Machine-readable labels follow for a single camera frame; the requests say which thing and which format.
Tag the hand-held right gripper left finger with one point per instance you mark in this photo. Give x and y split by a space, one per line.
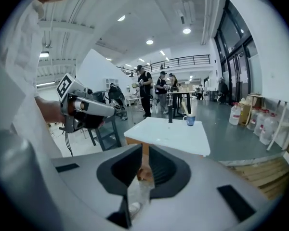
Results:
86 177

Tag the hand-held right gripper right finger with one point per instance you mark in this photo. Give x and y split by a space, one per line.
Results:
195 201

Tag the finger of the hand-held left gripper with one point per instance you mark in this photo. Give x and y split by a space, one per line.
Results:
102 111

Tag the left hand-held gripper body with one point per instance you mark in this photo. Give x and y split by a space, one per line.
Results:
72 90

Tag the blue cup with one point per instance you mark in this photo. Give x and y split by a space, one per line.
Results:
190 121

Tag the beige cleaning cloth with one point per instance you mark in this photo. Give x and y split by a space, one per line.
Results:
194 108

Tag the person's left forearm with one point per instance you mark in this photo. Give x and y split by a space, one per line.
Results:
48 109

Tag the black wooden stand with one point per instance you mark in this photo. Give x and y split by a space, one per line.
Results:
106 133

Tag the person's right white shoe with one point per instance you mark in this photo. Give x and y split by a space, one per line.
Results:
135 208

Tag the wooden sink cabinet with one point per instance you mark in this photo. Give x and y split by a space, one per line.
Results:
145 153

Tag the person's white shirt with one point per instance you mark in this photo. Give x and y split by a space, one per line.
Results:
21 56

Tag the white sink basin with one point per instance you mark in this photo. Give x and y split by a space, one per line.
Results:
163 133

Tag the black faucet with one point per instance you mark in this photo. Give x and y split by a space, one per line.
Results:
170 115

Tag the wooden slat platform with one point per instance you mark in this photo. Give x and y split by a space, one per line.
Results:
262 174

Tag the black high table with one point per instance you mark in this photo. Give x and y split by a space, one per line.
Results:
180 93

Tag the round ceiling light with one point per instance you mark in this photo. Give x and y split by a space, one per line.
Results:
149 42
186 30
121 17

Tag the black balcony railing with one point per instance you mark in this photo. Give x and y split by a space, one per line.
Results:
183 59

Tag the black framed glass doors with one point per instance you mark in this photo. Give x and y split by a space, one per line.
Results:
233 56

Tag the white wooden frame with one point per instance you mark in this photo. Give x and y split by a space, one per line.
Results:
280 126

